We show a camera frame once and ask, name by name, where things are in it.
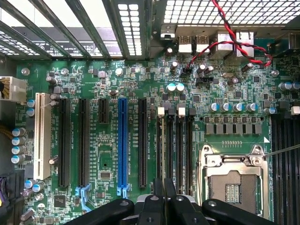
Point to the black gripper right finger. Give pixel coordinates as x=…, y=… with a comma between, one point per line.
x=180, y=211

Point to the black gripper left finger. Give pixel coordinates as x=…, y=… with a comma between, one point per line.
x=152, y=211

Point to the metal CPU socket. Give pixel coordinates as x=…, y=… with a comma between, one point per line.
x=234, y=187

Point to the long black expansion slot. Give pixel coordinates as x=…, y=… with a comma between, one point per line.
x=64, y=140
x=83, y=140
x=143, y=140

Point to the blue expansion slot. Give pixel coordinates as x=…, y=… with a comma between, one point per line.
x=123, y=140

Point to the green Dell motherboard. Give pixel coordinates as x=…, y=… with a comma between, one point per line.
x=234, y=138

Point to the short black expansion slot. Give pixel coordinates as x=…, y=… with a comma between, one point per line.
x=103, y=111

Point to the white PCI expansion slot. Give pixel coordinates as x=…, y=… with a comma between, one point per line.
x=42, y=140

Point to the black power connector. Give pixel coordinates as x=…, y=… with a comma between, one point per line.
x=11, y=187

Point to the metal USB port block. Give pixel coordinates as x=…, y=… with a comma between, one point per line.
x=203, y=44
x=185, y=44

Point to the tall metal port block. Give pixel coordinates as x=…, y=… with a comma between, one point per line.
x=223, y=44

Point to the metal ethernet port block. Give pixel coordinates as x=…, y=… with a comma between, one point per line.
x=245, y=44

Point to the small metal port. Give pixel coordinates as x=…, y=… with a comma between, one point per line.
x=168, y=30

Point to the white power connector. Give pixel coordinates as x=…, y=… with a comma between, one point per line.
x=16, y=89

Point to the grey metal PC case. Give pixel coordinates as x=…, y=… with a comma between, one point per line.
x=150, y=23

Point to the dark metal port block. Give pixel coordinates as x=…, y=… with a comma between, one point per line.
x=286, y=44

